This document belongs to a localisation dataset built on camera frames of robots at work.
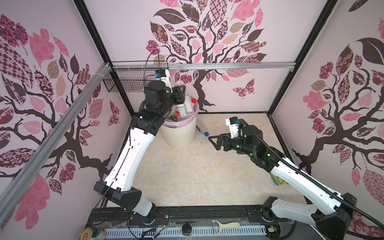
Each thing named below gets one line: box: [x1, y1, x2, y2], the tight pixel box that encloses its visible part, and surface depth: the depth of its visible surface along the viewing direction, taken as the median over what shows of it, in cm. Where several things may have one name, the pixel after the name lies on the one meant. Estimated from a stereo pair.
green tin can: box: [79, 226, 101, 240], surface depth 62 cm
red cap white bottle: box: [184, 95, 198, 116], surface depth 71 cm
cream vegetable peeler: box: [211, 220, 241, 235], surface depth 72 cm
